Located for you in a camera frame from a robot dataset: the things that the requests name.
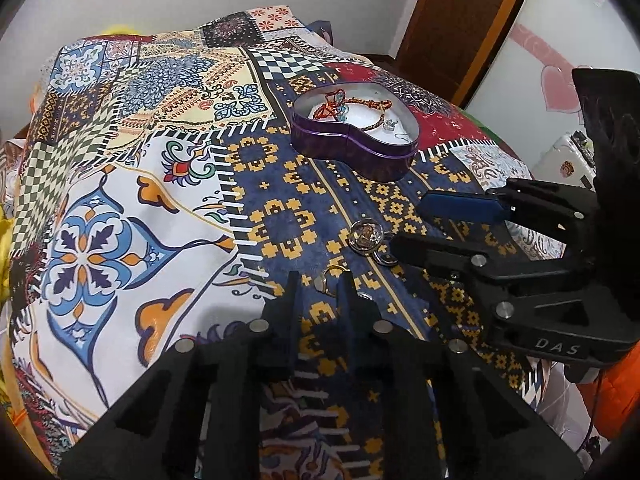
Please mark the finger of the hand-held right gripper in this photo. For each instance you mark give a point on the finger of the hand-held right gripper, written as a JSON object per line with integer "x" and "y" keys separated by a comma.
{"x": 457, "y": 205}
{"x": 435, "y": 252}

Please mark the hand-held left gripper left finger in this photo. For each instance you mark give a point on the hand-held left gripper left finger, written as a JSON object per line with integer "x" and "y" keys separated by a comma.
{"x": 293, "y": 305}

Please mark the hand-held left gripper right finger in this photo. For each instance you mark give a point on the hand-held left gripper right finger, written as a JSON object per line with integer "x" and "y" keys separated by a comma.
{"x": 347, "y": 305}

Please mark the round glass pendant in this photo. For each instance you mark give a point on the round glass pendant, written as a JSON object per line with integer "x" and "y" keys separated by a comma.
{"x": 367, "y": 236}

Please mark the purple heart-shaped tin box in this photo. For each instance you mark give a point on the purple heart-shaped tin box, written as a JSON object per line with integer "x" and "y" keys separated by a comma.
{"x": 350, "y": 152}

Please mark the silver earring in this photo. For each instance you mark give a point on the silver earring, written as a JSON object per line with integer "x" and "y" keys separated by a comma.
{"x": 393, "y": 126}

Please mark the patchwork printed blanket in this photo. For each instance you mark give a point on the patchwork printed blanket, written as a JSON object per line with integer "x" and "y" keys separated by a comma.
{"x": 150, "y": 210}

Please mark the white cabinet with pink stickers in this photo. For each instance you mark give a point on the white cabinet with pink stickers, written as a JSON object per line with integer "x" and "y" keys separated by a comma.
{"x": 550, "y": 20}

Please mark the brown wooden door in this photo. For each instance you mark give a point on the brown wooden door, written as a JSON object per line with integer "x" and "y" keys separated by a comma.
{"x": 460, "y": 25}

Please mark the white floral cloth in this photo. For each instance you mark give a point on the white floral cloth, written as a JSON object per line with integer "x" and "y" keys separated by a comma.
{"x": 555, "y": 405}

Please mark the orange cloth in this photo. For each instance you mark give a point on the orange cloth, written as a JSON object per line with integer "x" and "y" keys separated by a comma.
{"x": 619, "y": 390}

